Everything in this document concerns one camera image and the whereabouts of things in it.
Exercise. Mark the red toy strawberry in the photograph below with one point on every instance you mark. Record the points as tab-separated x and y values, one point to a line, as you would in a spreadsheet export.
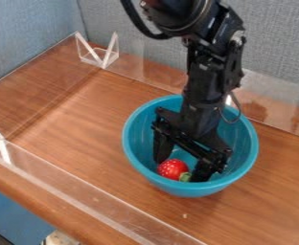
175	170

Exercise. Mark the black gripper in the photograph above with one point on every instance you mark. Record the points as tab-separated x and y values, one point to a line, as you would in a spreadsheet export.
191	128

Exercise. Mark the clear acrylic front barrier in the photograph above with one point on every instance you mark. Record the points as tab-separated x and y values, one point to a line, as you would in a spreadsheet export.
25	172

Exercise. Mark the blue plastic bowl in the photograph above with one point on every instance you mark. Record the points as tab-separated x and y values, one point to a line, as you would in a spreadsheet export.
137	139

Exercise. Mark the clear acrylic back barrier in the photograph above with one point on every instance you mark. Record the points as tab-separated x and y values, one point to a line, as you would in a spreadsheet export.
268	99

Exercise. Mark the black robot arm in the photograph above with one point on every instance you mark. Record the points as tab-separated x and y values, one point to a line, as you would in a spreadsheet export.
212	32

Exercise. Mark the clear acrylic barrier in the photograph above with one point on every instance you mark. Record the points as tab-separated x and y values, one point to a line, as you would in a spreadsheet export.
268	99
25	172

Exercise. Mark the clear acrylic corner bracket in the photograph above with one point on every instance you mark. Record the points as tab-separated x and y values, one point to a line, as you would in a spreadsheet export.
97	56

